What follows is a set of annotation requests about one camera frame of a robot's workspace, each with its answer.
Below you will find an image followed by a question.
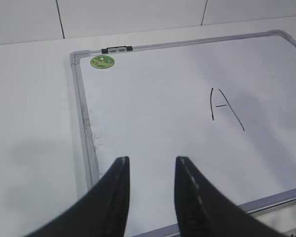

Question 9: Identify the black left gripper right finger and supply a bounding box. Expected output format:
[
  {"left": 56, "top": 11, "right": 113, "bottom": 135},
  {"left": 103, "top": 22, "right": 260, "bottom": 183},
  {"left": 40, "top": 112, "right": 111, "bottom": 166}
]
[{"left": 174, "top": 157, "right": 282, "bottom": 237}]

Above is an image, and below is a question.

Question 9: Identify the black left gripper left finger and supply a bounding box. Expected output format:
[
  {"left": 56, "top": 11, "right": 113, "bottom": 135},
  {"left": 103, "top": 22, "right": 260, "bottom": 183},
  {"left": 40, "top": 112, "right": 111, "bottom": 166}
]
[{"left": 29, "top": 157, "right": 130, "bottom": 237}]

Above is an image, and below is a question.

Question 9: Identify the white framed whiteboard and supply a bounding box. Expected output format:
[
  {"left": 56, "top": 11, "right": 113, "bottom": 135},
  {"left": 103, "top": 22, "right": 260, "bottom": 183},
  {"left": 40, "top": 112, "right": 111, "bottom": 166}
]
[{"left": 71, "top": 30, "right": 296, "bottom": 237}]

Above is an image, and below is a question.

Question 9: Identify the green round magnet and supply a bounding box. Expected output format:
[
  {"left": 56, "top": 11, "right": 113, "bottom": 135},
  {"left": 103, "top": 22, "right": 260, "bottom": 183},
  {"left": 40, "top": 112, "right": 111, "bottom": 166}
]
[{"left": 90, "top": 55, "right": 115, "bottom": 69}]

